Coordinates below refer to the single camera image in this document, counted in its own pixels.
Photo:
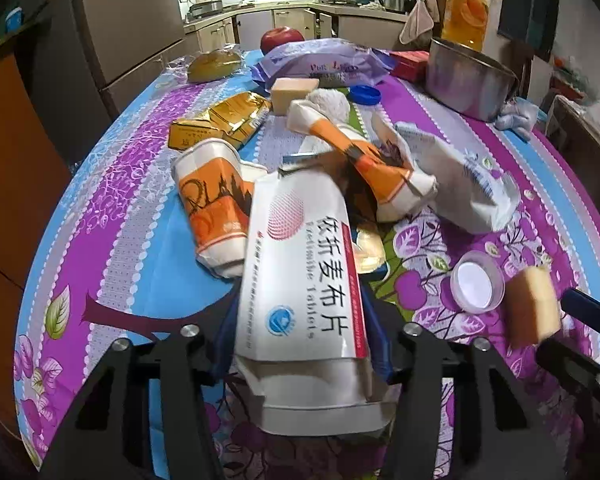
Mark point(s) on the beige kitchen cabinets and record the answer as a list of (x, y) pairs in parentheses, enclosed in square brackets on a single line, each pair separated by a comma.
[(252, 27)]

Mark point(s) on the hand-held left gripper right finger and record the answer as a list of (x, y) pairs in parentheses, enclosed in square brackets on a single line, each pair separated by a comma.
[(380, 342)]

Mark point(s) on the beige cardboard block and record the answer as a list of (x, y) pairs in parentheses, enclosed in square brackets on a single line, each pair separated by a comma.
[(292, 94)]

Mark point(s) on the white towel wad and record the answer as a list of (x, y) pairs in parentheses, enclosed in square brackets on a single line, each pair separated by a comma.
[(331, 104)]

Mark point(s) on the clear plastic piece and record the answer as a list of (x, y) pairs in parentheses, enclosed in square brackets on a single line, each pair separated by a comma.
[(371, 252)]

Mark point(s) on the hanging pink cloth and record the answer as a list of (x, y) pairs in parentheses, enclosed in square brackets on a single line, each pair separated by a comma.
[(417, 22)]

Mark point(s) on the purple plastic bag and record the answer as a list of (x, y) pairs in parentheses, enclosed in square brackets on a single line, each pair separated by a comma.
[(325, 62)]

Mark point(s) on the orange wooden cabinet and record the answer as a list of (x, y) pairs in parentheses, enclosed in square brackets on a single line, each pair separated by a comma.
[(9, 160)]

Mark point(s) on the steel pot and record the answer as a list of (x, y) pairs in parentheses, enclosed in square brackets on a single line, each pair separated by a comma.
[(462, 85)]

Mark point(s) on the blue plastic lid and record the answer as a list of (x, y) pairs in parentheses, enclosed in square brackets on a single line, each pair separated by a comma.
[(365, 95)]

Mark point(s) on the electric cooker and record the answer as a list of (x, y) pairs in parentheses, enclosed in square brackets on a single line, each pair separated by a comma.
[(204, 8)]

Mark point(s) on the orange white paper cup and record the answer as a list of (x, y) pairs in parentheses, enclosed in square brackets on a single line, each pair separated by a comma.
[(214, 210)]

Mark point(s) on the dark wooden chair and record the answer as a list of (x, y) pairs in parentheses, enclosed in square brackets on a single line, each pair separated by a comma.
[(585, 150)]

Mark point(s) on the clear plastic lid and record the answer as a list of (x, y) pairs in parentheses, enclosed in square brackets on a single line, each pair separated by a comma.
[(477, 281)]

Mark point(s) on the grey refrigerator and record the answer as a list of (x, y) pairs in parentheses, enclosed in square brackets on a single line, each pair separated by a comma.
[(129, 25)]

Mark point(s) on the yellow sponge piece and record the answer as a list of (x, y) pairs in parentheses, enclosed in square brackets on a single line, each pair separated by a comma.
[(532, 307)]

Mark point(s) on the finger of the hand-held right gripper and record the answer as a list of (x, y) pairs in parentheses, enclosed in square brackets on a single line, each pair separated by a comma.
[(580, 305), (570, 360)]

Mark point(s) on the gold foil packet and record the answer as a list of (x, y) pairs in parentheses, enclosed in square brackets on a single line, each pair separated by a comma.
[(219, 120)]

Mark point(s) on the crushed orange paper cup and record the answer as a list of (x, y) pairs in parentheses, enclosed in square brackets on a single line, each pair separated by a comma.
[(370, 160)]

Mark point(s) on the red box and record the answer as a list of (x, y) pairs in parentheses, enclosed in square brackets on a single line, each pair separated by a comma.
[(411, 64)]

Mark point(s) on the bread in clear bag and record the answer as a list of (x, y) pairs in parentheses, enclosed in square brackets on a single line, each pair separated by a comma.
[(213, 65)]

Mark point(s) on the white medicine box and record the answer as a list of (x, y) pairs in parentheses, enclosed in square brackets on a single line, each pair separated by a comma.
[(300, 270)]

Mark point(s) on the red apple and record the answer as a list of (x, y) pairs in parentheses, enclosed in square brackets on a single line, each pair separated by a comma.
[(280, 38)]

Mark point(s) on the orange juice bottle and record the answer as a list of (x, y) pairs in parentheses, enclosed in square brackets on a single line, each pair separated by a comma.
[(465, 10)]

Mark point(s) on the crumpled white packet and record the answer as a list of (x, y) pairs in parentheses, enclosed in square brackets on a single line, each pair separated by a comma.
[(460, 185)]

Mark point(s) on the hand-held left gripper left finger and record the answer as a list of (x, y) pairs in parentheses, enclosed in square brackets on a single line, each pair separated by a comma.
[(223, 342)]

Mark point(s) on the crumpled light blue cloth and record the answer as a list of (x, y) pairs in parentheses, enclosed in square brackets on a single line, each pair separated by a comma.
[(517, 115)]

